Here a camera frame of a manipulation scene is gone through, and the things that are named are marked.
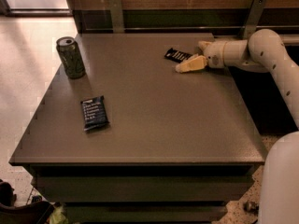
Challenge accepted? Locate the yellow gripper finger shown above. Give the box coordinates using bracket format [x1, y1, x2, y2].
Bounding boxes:
[175, 55, 207, 73]
[198, 41, 211, 51]

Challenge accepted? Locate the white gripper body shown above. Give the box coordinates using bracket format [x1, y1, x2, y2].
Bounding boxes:
[204, 41, 226, 68]

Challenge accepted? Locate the black chocolate rxbar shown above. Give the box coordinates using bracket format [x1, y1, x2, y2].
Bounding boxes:
[164, 48, 192, 63]

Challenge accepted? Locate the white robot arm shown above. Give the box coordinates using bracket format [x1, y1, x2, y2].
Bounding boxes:
[176, 29, 299, 224]

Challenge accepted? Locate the blue rxbar packet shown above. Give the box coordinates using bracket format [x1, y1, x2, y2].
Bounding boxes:
[80, 96, 109, 131]

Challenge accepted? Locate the green soda can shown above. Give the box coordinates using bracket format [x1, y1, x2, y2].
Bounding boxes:
[56, 36, 85, 79]

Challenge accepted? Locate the grey drawer cabinet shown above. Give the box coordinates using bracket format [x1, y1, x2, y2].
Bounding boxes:
[10, 34, 266, 224]

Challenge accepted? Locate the striped cylindrical tool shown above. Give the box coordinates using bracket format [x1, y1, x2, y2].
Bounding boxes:
[243, 201, 259, 215]

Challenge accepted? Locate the dark chair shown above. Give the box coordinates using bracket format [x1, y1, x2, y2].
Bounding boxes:
[0, 179, 54, 224]

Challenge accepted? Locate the right metal bracket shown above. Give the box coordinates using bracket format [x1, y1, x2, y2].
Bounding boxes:
[240, 0, 267, 39]

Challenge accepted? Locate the metal bracket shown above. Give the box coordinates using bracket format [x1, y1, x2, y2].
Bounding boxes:
[108, 0, 125, 34]
[240, 0, 267, 39]

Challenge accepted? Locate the left metal bracket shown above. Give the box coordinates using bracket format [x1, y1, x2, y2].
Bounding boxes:
[108, 0, 125, 34]

